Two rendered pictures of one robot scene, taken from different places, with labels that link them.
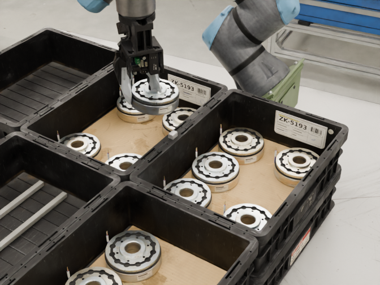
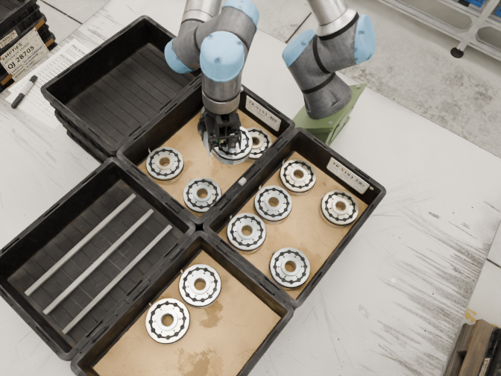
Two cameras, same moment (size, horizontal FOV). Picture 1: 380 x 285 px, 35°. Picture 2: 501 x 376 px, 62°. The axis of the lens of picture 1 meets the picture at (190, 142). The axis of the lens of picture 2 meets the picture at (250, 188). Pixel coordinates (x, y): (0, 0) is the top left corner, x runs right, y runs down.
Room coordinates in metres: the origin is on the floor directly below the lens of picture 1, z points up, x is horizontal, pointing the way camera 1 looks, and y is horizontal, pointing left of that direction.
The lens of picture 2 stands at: (0.57, 0.04, 1.89)
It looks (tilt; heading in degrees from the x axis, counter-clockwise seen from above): 65 degrees down; 357
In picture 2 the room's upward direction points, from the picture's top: 10 degrees clockwise
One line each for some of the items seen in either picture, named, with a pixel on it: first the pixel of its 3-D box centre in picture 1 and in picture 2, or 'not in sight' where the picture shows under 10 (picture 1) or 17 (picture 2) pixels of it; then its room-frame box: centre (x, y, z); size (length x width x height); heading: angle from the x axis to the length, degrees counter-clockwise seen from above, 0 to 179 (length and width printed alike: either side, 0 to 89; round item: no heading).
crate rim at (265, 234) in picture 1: (244, 155); (297, 210); (0.98, -0.11, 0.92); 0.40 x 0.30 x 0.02; 146
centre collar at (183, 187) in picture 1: (186, 193); (247, 230); (0.93, 0.01, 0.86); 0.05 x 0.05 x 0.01
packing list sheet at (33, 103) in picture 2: not in sight; (62, 80); (1.45, 0.69, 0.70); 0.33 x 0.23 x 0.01; 153
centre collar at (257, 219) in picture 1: (247, 220); (290, 266); (0.85, -0.11, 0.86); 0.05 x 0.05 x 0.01
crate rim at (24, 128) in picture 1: (129, 111); (209, 140); (1.15, 0.14, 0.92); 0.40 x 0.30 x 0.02; 146
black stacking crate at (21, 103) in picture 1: (37, 92); (133, 90); (1.32, 0.39, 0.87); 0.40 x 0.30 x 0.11; 146
